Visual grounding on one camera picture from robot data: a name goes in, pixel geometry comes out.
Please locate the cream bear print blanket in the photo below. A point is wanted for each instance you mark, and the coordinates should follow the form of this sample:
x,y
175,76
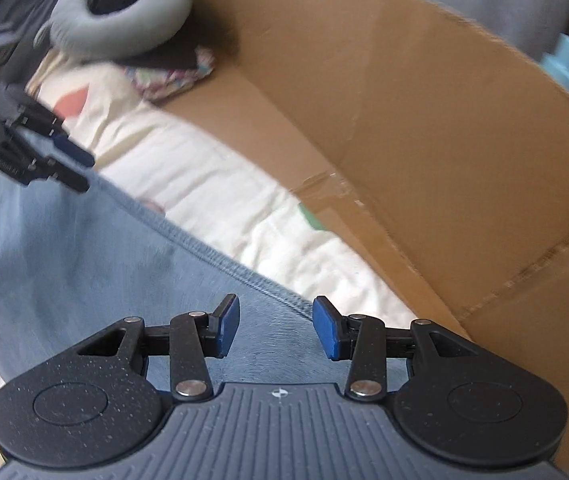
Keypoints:
x,y
204,175

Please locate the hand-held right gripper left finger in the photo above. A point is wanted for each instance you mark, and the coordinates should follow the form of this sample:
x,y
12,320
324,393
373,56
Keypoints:
x,y
229,322

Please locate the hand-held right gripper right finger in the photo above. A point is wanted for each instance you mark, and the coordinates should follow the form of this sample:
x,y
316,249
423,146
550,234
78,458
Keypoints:
x,y
327,327

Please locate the flattened cardboard sheet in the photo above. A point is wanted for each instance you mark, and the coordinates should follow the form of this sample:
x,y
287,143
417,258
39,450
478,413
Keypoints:
x,y
389,110

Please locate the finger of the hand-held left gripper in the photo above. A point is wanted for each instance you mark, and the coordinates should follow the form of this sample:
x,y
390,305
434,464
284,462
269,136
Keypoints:
x,y
69,177
74,152

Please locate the light blue jeans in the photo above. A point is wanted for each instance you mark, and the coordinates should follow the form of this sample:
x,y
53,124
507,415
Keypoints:
x,y
89,270

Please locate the grey neck pillow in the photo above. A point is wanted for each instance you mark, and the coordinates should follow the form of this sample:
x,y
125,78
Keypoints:
x,y
129,30

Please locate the small patterned cloth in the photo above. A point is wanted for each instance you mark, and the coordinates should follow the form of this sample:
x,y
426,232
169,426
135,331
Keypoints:
x,y
174,80

